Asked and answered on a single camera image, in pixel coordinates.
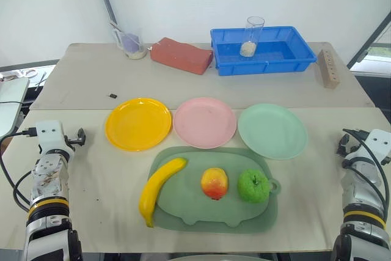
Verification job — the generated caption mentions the clear measuring cup purple scoop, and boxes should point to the clear measuring cup purple scoop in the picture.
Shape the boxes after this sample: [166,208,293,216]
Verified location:
[109,21,148,60]

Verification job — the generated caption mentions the wooden block with holes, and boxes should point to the wooden block with holes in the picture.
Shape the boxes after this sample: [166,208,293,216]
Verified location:
[315,49,341,89]

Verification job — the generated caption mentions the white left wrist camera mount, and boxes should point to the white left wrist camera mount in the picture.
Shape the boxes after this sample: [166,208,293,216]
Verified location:
[35,120,65,153]

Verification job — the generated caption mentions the green toy apple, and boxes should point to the green toy apple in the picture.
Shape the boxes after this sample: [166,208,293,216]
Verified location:
[237,168,270,204]

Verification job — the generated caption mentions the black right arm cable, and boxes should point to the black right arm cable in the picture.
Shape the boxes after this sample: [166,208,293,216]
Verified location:
[342,128,387,213]

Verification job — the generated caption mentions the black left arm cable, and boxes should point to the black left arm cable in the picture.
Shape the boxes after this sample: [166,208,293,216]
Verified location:
[0,127,38,213]

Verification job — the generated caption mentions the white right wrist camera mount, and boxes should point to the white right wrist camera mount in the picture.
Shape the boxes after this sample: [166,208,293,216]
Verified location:
[363,129,391,166]

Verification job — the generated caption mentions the yellow plastic plate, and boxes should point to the yellow plastic plate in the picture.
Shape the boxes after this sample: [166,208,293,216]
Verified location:
[104,97,173,152]

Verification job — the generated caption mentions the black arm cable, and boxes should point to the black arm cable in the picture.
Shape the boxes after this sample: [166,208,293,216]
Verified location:
[342,128,387,213]
[0,127,38,213]

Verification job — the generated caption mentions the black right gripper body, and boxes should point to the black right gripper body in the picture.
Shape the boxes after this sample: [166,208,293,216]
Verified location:
[337,134,353,160]

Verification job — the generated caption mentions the red brick shaped sponge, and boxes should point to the red brick shaped sponge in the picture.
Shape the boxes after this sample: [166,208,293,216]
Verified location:
[149,37,214,76]

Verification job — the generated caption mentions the yellow toy banana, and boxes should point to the yellow toy banana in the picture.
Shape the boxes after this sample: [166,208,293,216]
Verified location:
[139,157,188,229]

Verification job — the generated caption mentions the blue plastic bin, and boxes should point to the blue plastic bin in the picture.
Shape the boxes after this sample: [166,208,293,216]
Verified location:
[210,26,318,76]

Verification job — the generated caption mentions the green plastic cutting board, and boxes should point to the green plastic cutting board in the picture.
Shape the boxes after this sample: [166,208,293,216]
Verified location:
[147,145,282,234]

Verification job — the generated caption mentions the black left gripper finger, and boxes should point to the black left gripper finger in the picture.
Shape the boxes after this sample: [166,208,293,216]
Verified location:
[76,127,87,147]

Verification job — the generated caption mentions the pink plastic plate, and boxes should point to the pink plastic plate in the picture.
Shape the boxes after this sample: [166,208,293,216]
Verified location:
[172,97,238,149]

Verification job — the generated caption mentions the grey laptop lid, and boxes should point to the grey laptop lid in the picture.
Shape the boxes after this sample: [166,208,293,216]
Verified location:
[0,76,31,139]

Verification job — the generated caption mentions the dark window frame bar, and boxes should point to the dark window frame bar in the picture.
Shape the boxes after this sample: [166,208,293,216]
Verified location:
[346,10,391,68]

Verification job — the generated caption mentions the red yellow toy peach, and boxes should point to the red yellow toy peach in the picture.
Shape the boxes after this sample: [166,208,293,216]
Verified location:
[200,167,229,201]

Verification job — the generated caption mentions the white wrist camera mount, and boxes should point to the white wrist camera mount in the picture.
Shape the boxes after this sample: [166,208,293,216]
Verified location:
[35,120,65,153]
[363,129,391,166]

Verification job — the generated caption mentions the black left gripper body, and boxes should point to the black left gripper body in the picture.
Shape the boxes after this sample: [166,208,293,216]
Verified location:
[63,134,80,152]

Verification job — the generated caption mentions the clear tall glass with grains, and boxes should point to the clear tall glass with grains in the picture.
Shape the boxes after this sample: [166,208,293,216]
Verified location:
[239,16,265,58]

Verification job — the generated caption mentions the mint green plastic plate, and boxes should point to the mint green plastic plate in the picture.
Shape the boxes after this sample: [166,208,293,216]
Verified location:
[238,103,309,161]

